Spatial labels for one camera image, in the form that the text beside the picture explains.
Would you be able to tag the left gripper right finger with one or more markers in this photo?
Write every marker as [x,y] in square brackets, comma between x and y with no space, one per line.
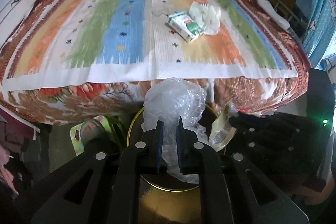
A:
[186,153]

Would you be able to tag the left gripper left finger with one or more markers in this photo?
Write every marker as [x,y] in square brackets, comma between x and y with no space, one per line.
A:
[153,149]

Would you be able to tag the pale yellow snack wrapper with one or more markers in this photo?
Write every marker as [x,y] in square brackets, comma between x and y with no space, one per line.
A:
[221,130]

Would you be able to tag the clear plastic bag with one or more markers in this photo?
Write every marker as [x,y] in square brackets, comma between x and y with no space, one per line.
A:
[169,101]

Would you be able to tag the green white medicine box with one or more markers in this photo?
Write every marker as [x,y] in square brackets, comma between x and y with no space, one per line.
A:
[185,26]

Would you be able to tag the white plastic wrapper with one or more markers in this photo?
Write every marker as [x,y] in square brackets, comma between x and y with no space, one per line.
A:
[207,17]

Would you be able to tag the round gold-rimmed trash bin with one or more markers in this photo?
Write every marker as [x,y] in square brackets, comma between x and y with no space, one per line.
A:
[163,198]

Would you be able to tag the green patterned slipper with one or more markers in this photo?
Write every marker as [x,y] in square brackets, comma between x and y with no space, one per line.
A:
[81,134]

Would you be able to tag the colourful striped woven blanket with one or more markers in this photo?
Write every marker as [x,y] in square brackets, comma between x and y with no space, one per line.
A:
[73,42]

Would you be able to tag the small clear plastic film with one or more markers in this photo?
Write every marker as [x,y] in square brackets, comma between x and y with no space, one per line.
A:
[161,11]

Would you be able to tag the blue patterned curtain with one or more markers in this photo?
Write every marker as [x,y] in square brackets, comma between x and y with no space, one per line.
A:
[320,31]

